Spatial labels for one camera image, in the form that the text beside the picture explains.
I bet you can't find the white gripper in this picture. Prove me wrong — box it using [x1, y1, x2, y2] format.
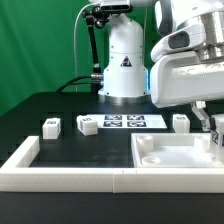
[150, 23, 224, 131]

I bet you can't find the white square tabletop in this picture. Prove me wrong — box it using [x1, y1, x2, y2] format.
[131, 133, 224, 168]

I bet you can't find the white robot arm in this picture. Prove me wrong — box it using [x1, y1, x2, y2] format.
[89, 0, 224, 131]

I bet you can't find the paper sheet with AprilTags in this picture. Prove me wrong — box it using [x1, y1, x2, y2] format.
[77, 114, 167, 129]

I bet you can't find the white U-shaped fence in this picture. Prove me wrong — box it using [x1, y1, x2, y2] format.
[0, 136, 224, 193]

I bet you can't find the black camera on mount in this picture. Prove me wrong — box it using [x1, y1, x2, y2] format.
[89, 0, 133, 14]

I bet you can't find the black cable bundle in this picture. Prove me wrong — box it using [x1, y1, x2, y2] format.
[55, 75, 103, 94]

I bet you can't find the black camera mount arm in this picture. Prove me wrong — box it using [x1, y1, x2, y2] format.
[82, 10, 108, 94]

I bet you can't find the white cable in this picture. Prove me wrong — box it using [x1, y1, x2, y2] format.
[73, 3, 102, 93]

